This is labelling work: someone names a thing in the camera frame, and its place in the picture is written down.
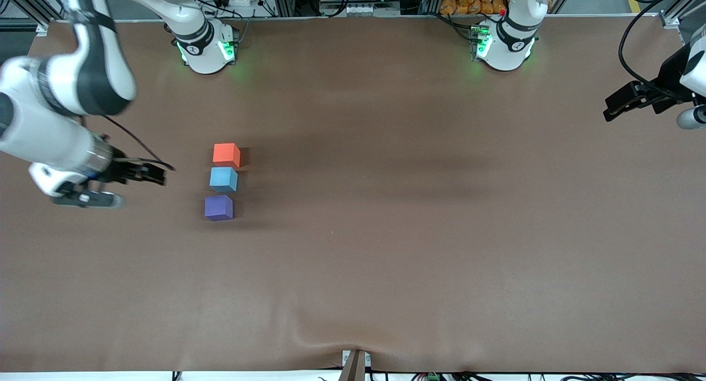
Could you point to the blue foam block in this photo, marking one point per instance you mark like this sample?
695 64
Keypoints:
223 180

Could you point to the white power strip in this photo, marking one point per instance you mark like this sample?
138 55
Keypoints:
362 10

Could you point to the orange packaged goods pile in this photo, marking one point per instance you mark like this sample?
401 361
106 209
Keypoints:
469 0

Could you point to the green lit controller box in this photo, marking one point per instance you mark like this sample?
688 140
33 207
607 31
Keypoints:
481 39

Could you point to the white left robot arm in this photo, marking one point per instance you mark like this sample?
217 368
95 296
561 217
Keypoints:
510 44

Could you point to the green terminal connector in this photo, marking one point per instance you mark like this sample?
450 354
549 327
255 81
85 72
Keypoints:
433 377

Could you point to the wooden post with white bracket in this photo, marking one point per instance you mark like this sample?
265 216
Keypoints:
354 365

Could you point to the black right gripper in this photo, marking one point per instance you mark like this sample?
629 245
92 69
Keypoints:
120 170

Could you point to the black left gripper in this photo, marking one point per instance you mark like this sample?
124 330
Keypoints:
666 80

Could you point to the orange foam block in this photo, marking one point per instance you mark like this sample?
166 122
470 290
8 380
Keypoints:
226 154

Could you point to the brown table cover mat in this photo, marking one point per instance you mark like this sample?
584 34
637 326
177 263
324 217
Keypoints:
441 259

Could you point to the purple foam block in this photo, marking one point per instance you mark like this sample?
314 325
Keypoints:
218 207

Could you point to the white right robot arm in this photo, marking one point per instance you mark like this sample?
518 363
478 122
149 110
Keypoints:
49 133

